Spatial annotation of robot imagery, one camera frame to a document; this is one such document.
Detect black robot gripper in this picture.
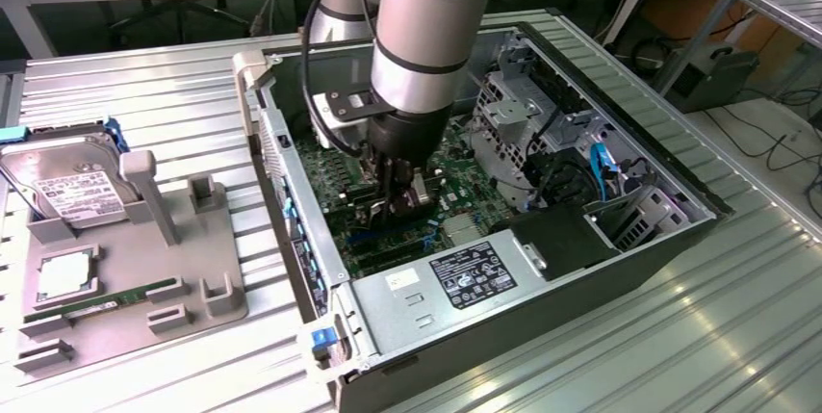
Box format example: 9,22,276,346
364,104,454,174

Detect green motherboard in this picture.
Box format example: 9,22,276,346
297,112,514,279

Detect installed black RAM stick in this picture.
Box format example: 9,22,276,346
337,185,374,210

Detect silver drive cage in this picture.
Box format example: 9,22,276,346
466,70,579,202

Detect silver chipset heatsink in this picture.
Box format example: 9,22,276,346
441,218,485,245

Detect blue expansion slot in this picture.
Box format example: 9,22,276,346
345,229,412,246

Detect grey power supply unit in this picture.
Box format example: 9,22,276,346
349,229,560,356

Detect open black PC case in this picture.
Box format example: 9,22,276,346
230,21,736,413

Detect black tripod base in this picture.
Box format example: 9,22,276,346
106,0,253,44

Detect blue case latch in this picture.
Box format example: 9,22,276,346
306,328,338,352

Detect black box on floor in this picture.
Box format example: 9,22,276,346
669,45,763,114

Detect silver hard disk blue caddy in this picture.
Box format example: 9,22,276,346
0,115,146,232

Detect grey parts rack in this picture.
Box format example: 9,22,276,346
11,150,252,388

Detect green RAM stick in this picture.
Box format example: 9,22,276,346
22,280,178,325

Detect silver CPU chip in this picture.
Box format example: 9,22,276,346
37,254,94,301

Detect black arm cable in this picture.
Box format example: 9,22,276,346
300,0,360,157

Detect blue data wire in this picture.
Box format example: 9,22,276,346
587,142,619,205

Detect black floor cable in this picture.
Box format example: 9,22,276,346
704,103,822,174

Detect aluminium slat table frame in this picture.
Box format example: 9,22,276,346
653,0,822,96

